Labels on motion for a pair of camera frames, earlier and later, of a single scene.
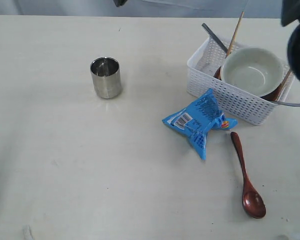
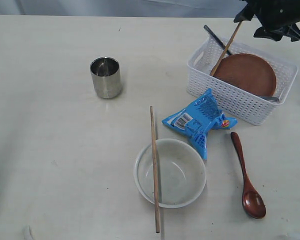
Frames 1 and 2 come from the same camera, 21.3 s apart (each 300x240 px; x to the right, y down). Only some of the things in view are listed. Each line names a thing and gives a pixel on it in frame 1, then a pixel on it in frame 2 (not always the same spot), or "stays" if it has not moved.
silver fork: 290,104 -> 270,99
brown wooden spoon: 253,203 stays
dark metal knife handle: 214,37 stays
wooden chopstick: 283,86 -> 157,207
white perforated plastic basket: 204,69 stays
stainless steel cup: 107,74 stays
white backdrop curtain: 211,8 stays
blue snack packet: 196,119 stays
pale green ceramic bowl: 253,69 -> 181,173
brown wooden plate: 273,95 -> 249,72
